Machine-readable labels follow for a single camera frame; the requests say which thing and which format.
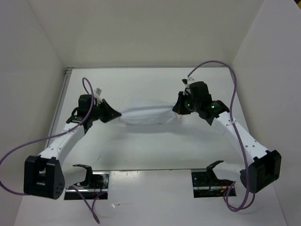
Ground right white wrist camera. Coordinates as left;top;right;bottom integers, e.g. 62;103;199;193
182;77;195;89

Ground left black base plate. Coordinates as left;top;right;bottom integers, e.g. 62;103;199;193
64;171;110;200

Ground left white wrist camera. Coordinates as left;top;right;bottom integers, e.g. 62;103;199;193
93;88;103;105

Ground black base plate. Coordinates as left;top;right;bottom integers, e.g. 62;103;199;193
64;171;110;200
191;169;233;198

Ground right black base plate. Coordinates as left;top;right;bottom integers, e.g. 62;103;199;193
191;169;233;198

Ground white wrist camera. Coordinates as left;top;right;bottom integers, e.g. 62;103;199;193
93;88;103;105
182;77;195;89

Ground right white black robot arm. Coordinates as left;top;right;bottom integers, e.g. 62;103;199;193
172;79;282;194

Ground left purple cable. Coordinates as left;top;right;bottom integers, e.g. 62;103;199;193
0;77;101;224

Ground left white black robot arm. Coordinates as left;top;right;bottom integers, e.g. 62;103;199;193
24;94;122;200

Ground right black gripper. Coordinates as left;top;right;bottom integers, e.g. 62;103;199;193
173;91;200;114

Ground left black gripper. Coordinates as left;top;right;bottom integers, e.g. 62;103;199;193
89;98;121;123

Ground white skirt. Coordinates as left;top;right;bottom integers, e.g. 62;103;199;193
119;97;181;125

